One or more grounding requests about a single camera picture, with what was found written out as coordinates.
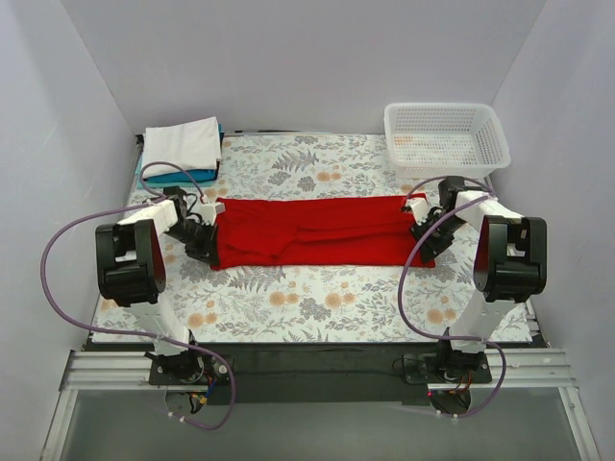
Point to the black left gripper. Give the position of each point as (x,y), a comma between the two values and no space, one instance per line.
(205,241)

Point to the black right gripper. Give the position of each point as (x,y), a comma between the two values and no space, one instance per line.
(430,238)

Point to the red t shirt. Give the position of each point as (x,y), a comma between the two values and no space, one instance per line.
(364,231)

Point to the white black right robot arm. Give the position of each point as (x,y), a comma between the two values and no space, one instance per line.
(510,264)

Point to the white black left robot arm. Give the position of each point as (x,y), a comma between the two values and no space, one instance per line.
(130,266)

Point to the teal folded t shirt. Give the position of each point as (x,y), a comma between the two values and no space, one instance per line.
(177,178)

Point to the floral patterned tablecloth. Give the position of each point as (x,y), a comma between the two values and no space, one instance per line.
(315,303)

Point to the white plastic basket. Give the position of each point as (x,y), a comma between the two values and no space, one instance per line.
(426,140)

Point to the white folded t shirt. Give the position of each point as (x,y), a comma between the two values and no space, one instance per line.
(192,146)

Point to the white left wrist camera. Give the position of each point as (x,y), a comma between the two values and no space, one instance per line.
(209,212)

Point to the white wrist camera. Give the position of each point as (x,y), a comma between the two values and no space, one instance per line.
(209,212)
(418,207)

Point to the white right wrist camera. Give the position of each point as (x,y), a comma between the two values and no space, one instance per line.
(418,207)

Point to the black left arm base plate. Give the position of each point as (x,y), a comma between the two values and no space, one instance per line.
(211,370)

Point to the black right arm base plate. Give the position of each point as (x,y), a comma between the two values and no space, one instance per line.
(439,366)

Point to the aluminium front rail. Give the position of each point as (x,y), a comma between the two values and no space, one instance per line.
(519,368)

